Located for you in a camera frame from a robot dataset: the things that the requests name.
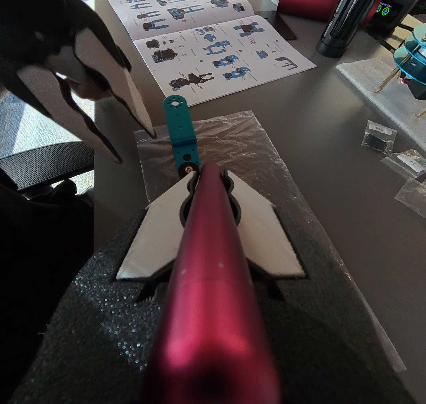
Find small labelled parts bag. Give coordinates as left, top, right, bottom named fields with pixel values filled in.
left=380, top=149, right=426, bottom=180

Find small clear parts bag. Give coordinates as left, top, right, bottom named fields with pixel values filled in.
left=394, top=177, right=426, bottom=212

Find black device with screen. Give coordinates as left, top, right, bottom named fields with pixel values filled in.
left=365, top=0, right=424, bottom=39

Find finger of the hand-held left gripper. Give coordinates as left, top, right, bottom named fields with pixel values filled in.
left=75, top=44, right=158, bottom=139
left=16, top=57, right=123, bottom=164

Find teal metal bracket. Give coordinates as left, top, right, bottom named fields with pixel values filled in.
left=163, top=95, right=202, bottom=181

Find red electric screwdriver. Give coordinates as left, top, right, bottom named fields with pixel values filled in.
left=140, top=162, right=283, bottom=404

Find dark cloth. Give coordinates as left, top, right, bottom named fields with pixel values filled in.
left=0, top=170, right=95, bottom=404

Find small bag of black parts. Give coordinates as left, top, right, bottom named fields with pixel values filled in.
left=362, top=120, right=398, bottom=155

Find black cylinder bottle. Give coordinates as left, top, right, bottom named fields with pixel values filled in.
left=316, top=0, right=391, bottom=59

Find black office chair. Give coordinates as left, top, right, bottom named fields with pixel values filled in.
left=0, top=141, right=95, bottom=191

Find open instruction booklet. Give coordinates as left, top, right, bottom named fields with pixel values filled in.
left=108, top=0, right=317, bottom=107

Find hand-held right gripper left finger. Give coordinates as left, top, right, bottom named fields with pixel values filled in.
left=116, top=170, right=201, bottom=281

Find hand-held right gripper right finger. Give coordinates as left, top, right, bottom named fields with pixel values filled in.
left=226, top=170, right=307, bottom=277

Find white foam sheet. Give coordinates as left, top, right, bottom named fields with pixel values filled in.
left=335, top=57, right=426, bottom=152

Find clear plastic bag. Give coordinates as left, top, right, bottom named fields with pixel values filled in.
left=134, top=110, right=407, bottom=373

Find teal disc robot base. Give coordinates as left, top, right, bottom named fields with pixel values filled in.
left=375, top=24, right=426, bottom=118

